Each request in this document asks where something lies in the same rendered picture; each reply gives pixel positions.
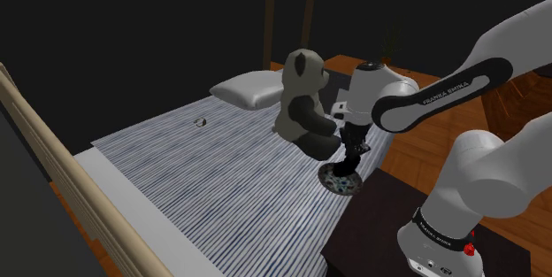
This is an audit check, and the patterned floral bowl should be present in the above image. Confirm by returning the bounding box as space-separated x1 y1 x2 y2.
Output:
318 162 364 197

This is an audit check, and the panda plush toy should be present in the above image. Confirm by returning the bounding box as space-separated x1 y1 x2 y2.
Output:
272 48 342 162

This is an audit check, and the dark robot stand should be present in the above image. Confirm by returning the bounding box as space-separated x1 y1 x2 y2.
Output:
320 167 533 277

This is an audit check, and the potted green plant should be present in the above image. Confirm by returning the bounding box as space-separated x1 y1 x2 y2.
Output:
379 19 404 66

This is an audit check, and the white pillow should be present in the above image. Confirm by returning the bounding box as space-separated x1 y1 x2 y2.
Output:
209 68 287 112

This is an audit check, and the bed with striped blanket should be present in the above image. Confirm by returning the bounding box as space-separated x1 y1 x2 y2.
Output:
0 61 395 277

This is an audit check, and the dark wooden furniture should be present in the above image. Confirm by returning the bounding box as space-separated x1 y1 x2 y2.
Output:
480 63 552 142

